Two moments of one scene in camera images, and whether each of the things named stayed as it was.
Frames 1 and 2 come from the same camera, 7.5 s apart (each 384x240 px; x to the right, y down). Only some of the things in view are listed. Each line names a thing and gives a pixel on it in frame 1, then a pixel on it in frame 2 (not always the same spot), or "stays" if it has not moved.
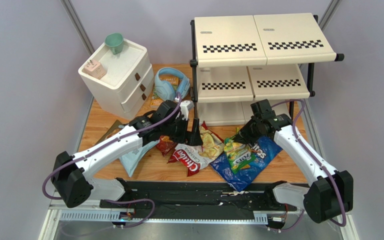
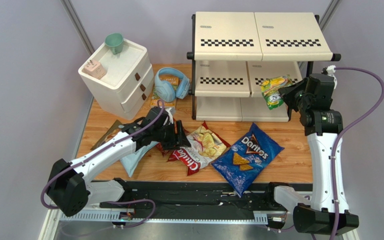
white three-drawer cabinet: [121, 84] stays
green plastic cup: [116, 41] stays
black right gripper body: [250, 130] to [296, 98]
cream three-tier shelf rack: [236, 60] stays
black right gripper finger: [242, 136] to [289, 94]
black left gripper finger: [195, 139] to [182, 140]
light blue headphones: [166, 90] stays
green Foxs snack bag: [238, 154] to [270, 90]
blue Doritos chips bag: [264, 149] stays
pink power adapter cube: [95, 69] stays
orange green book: [172, 79] stays
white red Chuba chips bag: [193, 158] stays
